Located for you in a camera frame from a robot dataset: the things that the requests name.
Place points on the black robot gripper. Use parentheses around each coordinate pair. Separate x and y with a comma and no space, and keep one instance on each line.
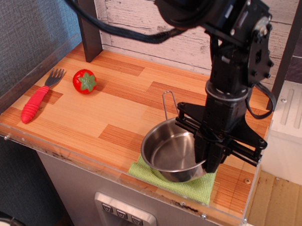
(220,129)

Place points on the dark shelf post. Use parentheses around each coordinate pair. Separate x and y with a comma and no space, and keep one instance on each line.
(91,38)
(290,68)

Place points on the red toy tomato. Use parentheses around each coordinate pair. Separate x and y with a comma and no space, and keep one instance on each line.
(84,81)

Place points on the silver dispenser button panel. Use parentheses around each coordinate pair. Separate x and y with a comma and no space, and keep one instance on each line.
(114,212)

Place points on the green towel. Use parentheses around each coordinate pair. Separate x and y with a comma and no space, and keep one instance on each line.
(199,189)

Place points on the dark left shelf post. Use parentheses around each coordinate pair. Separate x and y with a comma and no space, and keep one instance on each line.
(91,38)

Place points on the stainless steel pot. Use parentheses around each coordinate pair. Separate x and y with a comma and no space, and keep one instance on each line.
(168,150)

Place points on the dark right shelf post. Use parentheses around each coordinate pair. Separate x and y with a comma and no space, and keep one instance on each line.
(290,68)

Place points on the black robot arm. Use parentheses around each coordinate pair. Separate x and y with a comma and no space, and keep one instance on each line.
(239,32)

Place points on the grey toy cabinet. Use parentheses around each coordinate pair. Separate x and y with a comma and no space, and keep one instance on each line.
(77,187)

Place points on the red handled fork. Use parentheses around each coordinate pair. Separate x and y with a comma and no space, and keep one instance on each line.
(33,104)

